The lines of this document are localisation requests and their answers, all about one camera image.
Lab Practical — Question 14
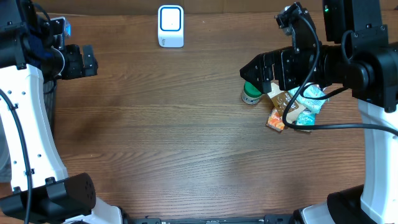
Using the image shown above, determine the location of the green lid jar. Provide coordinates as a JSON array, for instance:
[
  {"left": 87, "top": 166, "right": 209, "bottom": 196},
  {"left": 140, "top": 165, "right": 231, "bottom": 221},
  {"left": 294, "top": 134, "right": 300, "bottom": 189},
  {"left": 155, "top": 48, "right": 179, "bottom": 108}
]
[{"left": 241, "top": 82, "right": 263, "bottom": 105}]

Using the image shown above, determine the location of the beige brown snack pouch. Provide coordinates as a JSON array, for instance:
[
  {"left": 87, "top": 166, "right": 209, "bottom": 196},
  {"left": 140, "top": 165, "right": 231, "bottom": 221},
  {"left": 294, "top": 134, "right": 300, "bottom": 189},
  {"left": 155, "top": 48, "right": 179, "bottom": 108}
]
[{"left": 267, "top": 83, "right": 306, "bottom": 123}]

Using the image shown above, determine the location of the teal snack packet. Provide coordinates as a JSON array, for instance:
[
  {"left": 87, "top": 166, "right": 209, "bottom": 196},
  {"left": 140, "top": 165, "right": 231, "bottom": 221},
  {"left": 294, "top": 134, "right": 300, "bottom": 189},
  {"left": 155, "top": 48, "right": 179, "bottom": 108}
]
[{"left": 296, "top": 83, "right": 326, "bottom": 114}]

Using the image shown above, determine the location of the teal tissue pack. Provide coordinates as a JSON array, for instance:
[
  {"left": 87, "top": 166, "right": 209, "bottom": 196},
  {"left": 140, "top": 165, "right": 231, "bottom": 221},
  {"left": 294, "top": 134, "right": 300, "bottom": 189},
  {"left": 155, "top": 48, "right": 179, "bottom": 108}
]
[{"left": 294, "top": 108, "right": 316, "bottom": 126}]

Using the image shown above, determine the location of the orange snack pack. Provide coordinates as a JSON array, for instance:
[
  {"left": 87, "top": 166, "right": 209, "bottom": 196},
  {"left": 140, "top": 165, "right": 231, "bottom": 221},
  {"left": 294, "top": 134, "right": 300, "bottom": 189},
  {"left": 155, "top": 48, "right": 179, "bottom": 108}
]
[{"left": 266, "top": 108, "right": 285, "bottom": 132}]

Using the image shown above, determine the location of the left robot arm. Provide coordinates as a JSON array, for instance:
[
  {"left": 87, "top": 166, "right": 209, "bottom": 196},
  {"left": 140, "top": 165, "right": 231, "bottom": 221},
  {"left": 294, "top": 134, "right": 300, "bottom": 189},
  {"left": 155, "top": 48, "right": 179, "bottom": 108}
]
[{"left": 1, "top": 1, "right": 131, "bottom": 223}]

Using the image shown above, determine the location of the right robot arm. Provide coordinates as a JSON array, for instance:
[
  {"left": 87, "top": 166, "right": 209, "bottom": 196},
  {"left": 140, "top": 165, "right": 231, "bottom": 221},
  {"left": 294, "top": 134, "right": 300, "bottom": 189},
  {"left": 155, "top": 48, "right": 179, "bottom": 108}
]
[{"left": 240, "top": 0, "right": 397, "bottom": 224}]

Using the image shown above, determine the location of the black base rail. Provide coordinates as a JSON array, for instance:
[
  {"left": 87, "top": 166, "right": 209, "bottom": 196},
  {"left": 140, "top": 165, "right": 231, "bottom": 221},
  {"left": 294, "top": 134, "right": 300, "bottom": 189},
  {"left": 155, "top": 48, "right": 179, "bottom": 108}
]
[{"left": 131, "top": 214, "right": 292, "bottom": 224}]

